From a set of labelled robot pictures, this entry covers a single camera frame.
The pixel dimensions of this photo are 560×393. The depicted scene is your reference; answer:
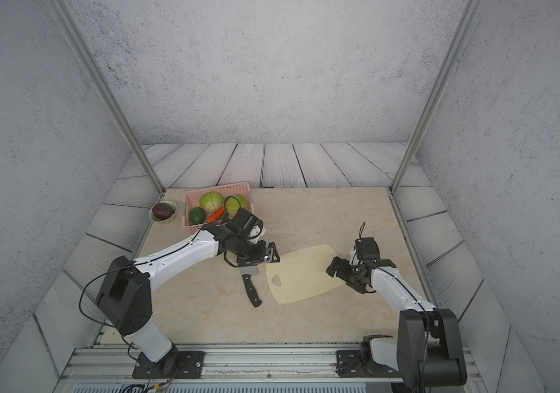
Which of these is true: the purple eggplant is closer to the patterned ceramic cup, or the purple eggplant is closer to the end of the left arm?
the patterned ceramic cup

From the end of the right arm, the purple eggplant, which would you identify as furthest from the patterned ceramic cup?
the end of the right arm

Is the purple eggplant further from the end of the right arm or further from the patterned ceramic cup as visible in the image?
the end of the right arm
